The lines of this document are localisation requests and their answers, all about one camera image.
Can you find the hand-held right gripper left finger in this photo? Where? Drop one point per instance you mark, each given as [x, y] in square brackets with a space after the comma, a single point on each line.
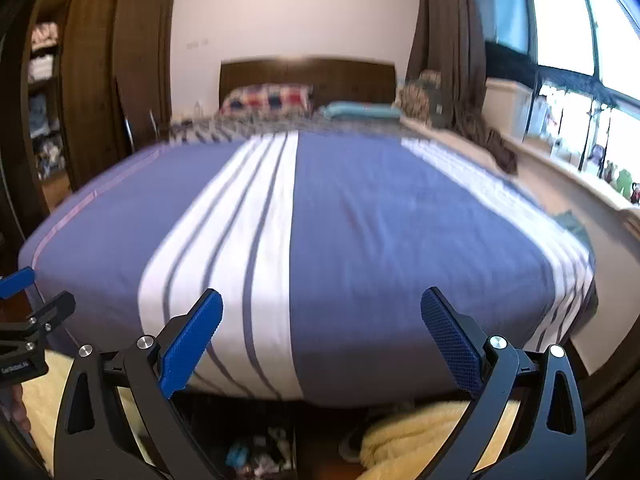
[192, 345]

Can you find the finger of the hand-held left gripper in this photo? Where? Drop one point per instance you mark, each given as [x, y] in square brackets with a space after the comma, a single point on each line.
[50, 310]
[15, 282]

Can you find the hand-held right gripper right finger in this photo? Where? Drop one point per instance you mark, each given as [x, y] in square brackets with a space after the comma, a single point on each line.
[450, 345]

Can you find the black trash bin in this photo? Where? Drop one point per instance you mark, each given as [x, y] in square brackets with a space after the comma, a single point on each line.
[250, 440]

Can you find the person's left hand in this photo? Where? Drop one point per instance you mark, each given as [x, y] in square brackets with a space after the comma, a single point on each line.
[21, 410]

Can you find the person's right leg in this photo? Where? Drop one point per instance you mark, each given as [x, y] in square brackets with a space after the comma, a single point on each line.
[430, 435]

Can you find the blue white striped bed sheet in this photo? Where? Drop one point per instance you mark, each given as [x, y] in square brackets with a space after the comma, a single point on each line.
[350, 240]

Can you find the dark green cloth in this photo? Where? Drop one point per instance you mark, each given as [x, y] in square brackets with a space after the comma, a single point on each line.
[575, 230]

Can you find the white window ledge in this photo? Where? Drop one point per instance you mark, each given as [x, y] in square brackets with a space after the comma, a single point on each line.
[565, 190]

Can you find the grey striped quilt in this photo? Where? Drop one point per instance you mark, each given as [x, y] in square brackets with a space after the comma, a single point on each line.
[225, 127]

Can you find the brown wooden wardrobe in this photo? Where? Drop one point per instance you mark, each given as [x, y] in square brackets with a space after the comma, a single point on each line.
[115, 75]

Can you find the green figurine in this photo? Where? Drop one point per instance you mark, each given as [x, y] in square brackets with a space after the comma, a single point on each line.
[625, 180]

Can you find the white storage box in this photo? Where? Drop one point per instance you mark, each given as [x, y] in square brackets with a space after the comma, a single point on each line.
[507, 107]

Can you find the brown patterned cushion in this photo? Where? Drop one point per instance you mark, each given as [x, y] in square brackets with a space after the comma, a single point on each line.
[417, 97]

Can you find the teal pillow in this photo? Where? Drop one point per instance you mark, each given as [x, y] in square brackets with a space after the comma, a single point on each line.
[360, 110]

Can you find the red blue plaid pillow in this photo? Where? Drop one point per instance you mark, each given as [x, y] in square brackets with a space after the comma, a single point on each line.
[265, 100]

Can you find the brown wooden headboard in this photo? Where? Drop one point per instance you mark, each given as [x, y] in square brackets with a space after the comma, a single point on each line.
[340, 77]

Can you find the brown curtain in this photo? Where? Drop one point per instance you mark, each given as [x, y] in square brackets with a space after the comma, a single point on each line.
[445, 30]

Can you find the window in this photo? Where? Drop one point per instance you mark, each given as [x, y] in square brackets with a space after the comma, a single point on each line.
[565, 20]

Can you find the metal chair frame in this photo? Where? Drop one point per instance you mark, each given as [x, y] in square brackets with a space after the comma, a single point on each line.
[131, 130]

